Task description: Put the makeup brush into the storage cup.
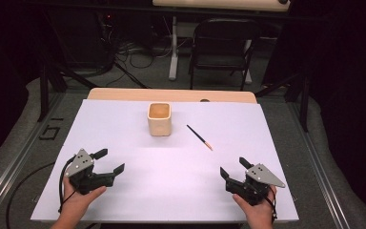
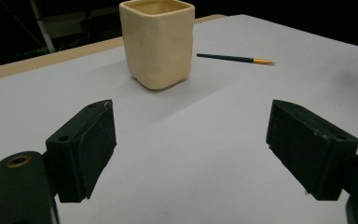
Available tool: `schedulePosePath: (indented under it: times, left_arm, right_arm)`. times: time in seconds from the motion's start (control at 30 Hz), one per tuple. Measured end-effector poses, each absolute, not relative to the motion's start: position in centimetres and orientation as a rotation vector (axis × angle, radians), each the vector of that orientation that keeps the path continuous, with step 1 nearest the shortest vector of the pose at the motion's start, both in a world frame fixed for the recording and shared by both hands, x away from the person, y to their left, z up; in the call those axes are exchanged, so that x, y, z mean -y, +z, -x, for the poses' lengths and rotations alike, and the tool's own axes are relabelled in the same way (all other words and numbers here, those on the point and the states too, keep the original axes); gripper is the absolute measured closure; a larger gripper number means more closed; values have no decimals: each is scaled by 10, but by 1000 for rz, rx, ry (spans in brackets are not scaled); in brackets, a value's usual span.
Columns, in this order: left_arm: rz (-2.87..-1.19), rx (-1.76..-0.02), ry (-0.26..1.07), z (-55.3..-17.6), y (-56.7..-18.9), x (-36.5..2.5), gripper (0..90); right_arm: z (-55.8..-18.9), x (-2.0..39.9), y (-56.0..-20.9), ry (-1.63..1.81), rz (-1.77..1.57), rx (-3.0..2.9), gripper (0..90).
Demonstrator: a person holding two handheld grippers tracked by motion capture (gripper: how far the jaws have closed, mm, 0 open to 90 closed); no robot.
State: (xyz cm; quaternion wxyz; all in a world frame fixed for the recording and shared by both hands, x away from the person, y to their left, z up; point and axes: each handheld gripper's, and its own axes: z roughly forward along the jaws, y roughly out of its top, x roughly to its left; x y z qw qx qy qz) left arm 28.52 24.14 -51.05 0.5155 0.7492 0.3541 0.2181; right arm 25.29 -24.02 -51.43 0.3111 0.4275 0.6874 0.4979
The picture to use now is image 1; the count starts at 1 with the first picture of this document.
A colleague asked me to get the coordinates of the cream square cup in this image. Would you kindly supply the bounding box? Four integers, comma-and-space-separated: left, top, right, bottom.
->
147, 102, 173, 137

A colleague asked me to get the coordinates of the black folding chair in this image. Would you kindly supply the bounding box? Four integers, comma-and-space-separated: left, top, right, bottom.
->
188, 17, 262, 92

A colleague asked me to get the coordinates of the black metal stand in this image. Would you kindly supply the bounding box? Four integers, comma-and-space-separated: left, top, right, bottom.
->
36, 60, 100, 123
254, 70, 311, 134

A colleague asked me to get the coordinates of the black handled makeup brush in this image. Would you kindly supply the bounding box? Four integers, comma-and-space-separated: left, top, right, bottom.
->
186, 124, 214, 152

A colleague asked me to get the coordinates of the thick black floor cable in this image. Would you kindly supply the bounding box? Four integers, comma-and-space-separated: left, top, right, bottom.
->
5, 161, 57, 229

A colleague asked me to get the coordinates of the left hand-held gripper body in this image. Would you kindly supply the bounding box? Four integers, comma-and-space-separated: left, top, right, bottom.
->
64, 148, 115, 196

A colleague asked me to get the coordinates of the person's right hand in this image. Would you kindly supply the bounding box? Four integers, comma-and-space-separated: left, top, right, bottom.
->
232, 185, 278, 224

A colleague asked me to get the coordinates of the aluminium floor rail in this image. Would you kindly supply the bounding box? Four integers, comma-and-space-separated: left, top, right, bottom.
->
285, 98, 355, 229
0, 92, 67, 224

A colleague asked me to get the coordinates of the beige desk with white legs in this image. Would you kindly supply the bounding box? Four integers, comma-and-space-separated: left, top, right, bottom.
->
152, 0, 292, 86

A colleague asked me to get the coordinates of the tangle of floor cables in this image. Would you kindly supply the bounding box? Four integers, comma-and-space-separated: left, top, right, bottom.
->
97, 18, 189, 91

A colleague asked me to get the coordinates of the black equipment cabinet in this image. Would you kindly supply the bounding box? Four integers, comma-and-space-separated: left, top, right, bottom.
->
45, 9, 116, 70

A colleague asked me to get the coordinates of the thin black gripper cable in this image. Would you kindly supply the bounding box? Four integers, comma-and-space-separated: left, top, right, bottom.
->
57, 154, 78, 215
266, 187, 279, 223

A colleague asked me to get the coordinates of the white table sheet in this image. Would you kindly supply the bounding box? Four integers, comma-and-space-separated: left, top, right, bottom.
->
30, 98, 300, 223

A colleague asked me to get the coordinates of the person's left hand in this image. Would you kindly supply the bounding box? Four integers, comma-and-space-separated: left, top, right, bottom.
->
61, 176, 108, 221

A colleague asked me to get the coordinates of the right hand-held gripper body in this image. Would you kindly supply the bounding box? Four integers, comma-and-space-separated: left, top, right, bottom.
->
224, 163, 287, 206

